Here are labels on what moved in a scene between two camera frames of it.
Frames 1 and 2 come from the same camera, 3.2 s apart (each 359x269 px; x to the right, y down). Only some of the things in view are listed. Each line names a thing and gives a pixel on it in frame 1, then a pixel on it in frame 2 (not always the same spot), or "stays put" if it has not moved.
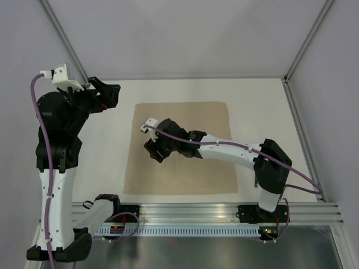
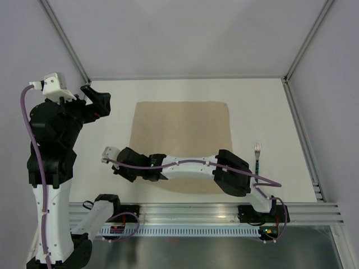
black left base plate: (129, 218) stays put
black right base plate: (254, 214) stays put
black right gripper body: (161, 144) → (131, 175)
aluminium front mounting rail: (217, 213) stays put
